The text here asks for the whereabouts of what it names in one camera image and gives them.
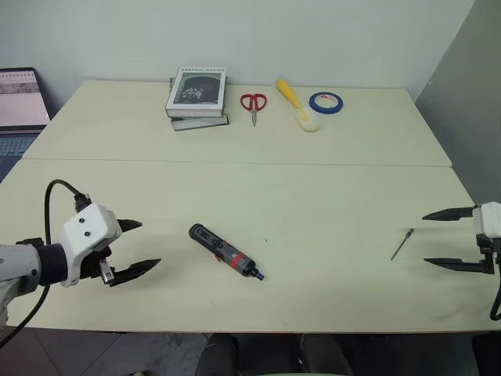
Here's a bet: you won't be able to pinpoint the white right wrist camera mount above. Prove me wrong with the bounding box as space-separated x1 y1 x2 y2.
471 201 501 240

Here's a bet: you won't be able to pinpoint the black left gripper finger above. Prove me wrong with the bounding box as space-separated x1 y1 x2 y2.
117 219 144 236
106 258 163 288

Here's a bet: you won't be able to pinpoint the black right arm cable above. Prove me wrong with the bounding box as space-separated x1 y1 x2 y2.
489 269 501 322

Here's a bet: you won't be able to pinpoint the dark rounded shape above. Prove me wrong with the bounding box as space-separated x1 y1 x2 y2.
202 332 240 376

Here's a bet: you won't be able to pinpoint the yellow handled sponge brush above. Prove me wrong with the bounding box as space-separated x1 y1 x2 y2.
276 78 323 135

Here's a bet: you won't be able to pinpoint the blue tape roll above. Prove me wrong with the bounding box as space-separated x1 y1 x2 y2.
308 92 345 116

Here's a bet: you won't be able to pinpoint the small screwdriver bit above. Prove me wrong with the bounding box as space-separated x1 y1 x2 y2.
389 227 415 262

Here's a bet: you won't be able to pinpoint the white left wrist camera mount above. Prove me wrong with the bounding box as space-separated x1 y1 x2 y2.
58 203 124 289

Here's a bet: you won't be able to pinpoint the white photo cover book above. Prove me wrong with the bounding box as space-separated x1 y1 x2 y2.
164 67 229 118

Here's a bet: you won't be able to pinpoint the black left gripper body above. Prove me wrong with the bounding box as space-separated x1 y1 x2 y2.
79 219 124 287

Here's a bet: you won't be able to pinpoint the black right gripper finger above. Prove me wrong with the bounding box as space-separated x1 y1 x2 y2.
423 257 487 274
421 207 476 222

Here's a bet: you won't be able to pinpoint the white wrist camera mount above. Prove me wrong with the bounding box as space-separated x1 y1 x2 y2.
471 201 501 240
58 203 124 289

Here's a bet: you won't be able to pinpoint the open laptop computer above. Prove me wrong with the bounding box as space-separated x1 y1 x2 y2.
0 67 52 184

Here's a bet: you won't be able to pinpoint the grey red electric screwdriver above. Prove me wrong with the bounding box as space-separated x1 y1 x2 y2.
188 222 266 283

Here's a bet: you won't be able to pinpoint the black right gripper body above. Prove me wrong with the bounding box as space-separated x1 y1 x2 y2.
475 233 501 276

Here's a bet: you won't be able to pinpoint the red handled scissors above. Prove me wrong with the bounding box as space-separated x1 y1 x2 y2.
240 92 269 128

